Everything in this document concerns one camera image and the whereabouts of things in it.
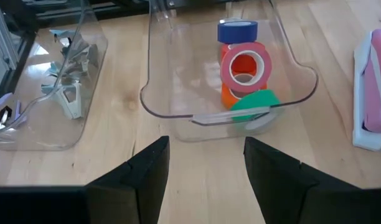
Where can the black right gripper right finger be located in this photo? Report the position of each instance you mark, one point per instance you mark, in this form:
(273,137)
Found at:
(296,199)

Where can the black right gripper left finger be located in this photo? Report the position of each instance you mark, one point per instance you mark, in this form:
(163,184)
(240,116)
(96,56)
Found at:
(122,199)

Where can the green tape roll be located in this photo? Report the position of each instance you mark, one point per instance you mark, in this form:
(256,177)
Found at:
(256,99)

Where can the orange tape roll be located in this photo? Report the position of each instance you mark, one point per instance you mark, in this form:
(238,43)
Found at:
(228,99)

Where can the pink tape roll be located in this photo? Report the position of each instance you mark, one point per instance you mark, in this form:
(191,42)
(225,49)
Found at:
(265,68)

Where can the clear plastic bin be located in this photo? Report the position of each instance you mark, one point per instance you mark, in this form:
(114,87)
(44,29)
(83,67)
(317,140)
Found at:
(53,133)
(193,77)

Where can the pink stapler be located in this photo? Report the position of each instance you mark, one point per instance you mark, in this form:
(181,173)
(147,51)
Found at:
(377,81)

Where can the red tape roll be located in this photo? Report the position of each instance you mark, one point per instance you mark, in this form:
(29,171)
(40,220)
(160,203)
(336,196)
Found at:
(243,65)

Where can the light blue staple remover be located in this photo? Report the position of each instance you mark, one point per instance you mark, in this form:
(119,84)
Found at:
(55,67)
(64,32)

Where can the grey staple remover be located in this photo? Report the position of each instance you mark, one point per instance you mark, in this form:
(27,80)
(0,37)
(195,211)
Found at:
(84,53)

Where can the lavender staple remover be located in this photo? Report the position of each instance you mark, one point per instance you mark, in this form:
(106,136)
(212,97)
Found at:
(0,99)

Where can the blue tape roll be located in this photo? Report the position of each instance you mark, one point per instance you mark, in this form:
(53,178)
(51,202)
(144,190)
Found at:
(237,32)

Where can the silver aluminium bracket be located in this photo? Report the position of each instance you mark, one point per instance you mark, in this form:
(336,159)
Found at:
(3,37)

